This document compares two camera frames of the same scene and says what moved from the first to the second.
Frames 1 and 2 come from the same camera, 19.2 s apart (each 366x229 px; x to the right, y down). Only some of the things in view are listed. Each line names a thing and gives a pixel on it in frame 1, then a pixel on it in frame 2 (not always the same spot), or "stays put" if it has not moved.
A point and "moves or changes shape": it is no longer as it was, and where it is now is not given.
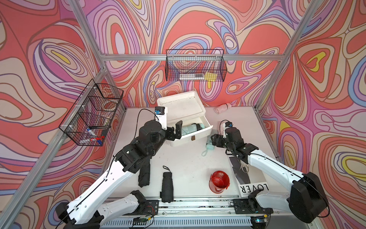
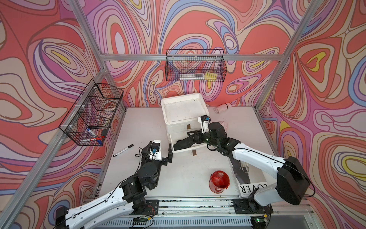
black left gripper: x=171 y=136 to x=164 y=161
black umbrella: x=144 y=176 moves or changes shape
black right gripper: x=217 y=138 to x=197 y=134
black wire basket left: x=89 y=120 stays put
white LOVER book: x=247 y=179 stays put
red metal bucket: x=219 y=181 stays put
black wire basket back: x=195 y=65 stays put
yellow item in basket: x=210 y=77 stays put
